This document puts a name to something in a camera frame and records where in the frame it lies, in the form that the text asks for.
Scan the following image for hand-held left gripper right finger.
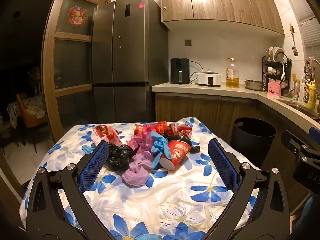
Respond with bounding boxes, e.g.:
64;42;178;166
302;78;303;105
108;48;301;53
197;138;292;240

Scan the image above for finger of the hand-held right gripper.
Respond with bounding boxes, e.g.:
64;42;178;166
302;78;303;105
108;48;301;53
309;127;320;142
281;129;310;156

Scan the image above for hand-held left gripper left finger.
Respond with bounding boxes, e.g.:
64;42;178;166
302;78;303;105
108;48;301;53
26;140;118;240

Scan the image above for black trash bin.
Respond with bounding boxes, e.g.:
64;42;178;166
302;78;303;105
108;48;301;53
230;117;277;166

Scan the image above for purple plastic bag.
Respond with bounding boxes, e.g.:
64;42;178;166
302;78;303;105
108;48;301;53
122;152;161;188

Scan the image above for black plastic bag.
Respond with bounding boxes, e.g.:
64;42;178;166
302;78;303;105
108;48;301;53
162;133;202;153
103;144;137;172

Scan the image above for red and white plastic bag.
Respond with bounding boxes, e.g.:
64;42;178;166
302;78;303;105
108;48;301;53
91;124;122;144
170;122;194;139

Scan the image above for pink plastic bag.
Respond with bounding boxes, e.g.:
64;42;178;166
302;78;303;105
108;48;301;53
127;124;161;156

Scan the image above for blue rubber glove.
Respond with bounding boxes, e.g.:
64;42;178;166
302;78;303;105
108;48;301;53
151;131;172;170

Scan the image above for steel sink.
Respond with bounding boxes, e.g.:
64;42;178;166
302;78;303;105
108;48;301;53
282;100;320;119

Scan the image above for yellow detergent bottle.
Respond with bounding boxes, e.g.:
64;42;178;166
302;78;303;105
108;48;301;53
306;81;317;109

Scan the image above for white pump bottle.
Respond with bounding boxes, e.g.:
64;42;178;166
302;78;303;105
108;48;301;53
299;76;307;103

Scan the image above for beer can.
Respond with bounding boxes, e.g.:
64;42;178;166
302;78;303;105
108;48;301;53
292;81;301;99

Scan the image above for red paper cup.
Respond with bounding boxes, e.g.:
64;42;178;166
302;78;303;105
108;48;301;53
160;140;192;171

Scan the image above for pink utensil holder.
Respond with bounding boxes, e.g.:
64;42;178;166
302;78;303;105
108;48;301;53
267;81;283;98

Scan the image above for red printed plastic bag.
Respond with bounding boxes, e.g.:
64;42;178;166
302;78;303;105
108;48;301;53
134;124;151;137

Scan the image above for wooden lower cabinets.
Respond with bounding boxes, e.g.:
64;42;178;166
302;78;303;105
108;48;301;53
155;92;320;205

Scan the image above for wooden cabinets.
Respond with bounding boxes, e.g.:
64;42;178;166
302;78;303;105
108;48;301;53
155;92;320;205
160;0;285;36

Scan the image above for kitchen faucet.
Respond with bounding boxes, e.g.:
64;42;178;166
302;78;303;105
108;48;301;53
303;56;320;86

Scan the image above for steel bowl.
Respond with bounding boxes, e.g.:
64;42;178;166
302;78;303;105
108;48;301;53
244;79;265;91

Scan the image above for floral white blue tablecloth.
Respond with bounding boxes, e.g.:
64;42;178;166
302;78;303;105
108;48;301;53
21;117;261;240

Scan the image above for black dish rack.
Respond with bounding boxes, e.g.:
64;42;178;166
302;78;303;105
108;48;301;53
262;46;293;91

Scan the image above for orange chair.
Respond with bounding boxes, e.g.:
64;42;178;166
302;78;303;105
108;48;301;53
16;92;48;128

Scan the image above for light stone kitchen counter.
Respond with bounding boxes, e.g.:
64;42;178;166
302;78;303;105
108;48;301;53
151;82;320;133

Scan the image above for white slow cooker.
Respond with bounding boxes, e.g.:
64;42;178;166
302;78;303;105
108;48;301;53
197;69;222;87

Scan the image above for hanging metal spatula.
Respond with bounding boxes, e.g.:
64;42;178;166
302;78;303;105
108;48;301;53
289;24;299;56

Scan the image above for cooking oil bottle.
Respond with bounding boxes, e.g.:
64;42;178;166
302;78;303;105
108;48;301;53
226;58;240;89

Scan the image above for polka dot dining table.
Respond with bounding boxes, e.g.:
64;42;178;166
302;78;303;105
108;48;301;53
6;94;47;123

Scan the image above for black air fryer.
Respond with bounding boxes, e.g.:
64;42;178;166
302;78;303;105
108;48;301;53
170;57;191;85

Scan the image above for window blinds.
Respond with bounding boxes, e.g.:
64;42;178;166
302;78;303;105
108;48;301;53
284;0;320;63

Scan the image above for wooden glass sliding door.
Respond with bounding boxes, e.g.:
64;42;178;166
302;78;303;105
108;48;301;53
41;0;112;141

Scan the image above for grey refrigerator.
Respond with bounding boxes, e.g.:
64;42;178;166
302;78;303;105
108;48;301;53
91;0;170;126

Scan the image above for red round door decoration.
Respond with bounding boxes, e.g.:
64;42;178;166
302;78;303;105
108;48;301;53
67;6;88;26

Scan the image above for wooden upper cabinets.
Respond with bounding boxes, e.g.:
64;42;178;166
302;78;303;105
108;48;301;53
160;0;285;36

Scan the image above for black power cable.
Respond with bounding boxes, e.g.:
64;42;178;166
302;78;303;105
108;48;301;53
189;60;204;84

